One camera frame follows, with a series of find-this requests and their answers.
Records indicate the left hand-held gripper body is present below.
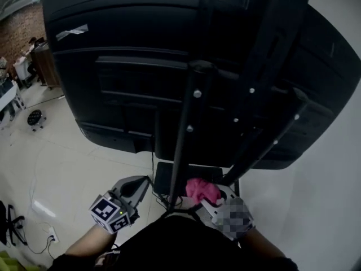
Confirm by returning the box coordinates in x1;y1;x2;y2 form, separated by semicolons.
89;190;139;235

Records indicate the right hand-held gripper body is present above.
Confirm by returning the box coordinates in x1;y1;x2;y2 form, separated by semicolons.
211;197;256;241

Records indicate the pink cloth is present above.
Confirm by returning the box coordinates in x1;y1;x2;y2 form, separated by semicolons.
185;178;222;206

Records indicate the large black monitor back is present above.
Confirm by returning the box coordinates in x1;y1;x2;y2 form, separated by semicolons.
42;0;361;171

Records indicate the person's left forearm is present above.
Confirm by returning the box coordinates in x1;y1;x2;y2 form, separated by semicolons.
65;223;118;258

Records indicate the person's right forearm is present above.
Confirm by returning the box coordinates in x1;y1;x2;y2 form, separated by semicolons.
239;226;287;261

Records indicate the black stand base tray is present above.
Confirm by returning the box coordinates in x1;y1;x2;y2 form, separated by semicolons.
154;161;224;195

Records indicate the person's black clothing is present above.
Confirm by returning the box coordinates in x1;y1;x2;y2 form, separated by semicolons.
47;215;300;271

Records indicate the white power strip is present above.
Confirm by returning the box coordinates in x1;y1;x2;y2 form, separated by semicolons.
47;226;61;244

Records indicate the black metal screen stand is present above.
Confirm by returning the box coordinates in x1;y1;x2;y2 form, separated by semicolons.
153;0;334;223

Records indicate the black office chair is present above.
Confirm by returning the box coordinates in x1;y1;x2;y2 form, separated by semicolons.
0;200;29;247

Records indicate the green object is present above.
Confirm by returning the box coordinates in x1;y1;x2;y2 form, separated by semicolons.
0;250;41;271

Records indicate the black round stool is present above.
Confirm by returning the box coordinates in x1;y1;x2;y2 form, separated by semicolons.
27;109;47;133

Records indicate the brown wooden cabinet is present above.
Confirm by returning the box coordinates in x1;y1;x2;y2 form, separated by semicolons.
29;42;61;90

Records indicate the white table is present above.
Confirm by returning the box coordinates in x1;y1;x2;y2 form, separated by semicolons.
0;80;27;130

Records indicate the white bin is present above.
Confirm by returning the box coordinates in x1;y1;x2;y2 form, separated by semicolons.
14;58;30;82

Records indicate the grey tape strip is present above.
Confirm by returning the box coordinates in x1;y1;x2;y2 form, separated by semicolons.
55;24;89;42

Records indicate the black screen power cable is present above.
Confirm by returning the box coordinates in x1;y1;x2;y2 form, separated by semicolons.
150;150;170;206

